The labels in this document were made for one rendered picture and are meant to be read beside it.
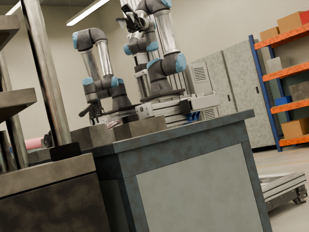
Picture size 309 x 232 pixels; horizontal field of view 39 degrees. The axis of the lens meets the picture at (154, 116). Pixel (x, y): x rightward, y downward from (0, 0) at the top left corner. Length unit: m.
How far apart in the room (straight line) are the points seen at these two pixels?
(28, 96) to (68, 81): 8.93
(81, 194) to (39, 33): 0.54
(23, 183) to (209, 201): 0.72
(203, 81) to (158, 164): 1.79
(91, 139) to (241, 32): 6.42
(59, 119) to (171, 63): 1.49
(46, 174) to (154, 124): 0.78
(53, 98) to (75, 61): 9.22
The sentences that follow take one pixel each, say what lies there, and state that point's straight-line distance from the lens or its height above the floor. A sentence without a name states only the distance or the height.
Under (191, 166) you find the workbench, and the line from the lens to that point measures 1.65.
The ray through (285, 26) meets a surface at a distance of 7.34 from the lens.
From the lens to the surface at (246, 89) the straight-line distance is 7.99.
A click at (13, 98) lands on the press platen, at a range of 1.46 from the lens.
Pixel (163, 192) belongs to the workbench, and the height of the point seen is 0.58.
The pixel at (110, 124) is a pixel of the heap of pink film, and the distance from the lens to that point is 2.39.
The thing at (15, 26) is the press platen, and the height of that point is 1.25.
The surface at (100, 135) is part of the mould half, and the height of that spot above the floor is 0.85.
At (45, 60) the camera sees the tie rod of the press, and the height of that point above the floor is 1.11.
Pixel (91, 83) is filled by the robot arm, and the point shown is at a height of 1.21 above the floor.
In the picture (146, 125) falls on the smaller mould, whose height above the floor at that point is 0.84.
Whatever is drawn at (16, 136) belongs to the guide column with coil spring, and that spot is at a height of 0.92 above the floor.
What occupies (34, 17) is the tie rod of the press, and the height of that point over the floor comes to 1.26.
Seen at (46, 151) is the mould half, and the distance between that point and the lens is 2.55.
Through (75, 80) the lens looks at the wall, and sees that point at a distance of 10.51.
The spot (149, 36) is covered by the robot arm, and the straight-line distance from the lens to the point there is 2.61.
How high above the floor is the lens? 0.80
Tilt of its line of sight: 2 degrees up
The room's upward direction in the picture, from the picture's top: 14 degrees counter-clockwise
